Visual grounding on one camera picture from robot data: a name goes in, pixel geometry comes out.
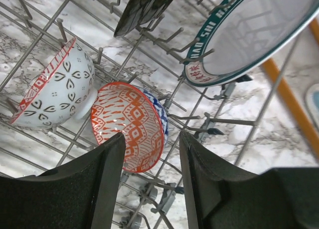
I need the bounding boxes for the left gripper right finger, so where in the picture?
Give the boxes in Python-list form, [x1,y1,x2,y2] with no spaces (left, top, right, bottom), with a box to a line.
[179,131,319,229]

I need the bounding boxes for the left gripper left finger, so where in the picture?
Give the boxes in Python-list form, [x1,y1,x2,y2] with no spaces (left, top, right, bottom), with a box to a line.
[0,133,126,229]

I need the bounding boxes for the blue zigzag patterned bowl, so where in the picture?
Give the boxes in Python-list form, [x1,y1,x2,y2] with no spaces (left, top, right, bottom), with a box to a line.
[91,82,164,173]

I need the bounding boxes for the red patterned glass bowl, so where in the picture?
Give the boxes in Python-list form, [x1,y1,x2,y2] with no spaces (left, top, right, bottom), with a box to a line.
[9,37,98,129]

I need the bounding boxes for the blue rimmed white plate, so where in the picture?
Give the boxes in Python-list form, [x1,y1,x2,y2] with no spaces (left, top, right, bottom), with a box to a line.
[184,0,319,87]

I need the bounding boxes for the black rimmed cream plate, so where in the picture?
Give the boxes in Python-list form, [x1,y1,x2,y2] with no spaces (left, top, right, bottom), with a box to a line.
[114,0,173,37]

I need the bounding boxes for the orange wooden shelf rack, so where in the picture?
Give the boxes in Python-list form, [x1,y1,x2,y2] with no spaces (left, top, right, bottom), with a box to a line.
[262,18,319,161]

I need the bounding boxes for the grey wire dish rack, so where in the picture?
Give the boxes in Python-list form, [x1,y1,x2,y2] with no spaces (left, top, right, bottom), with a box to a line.
[0,0,309,229]

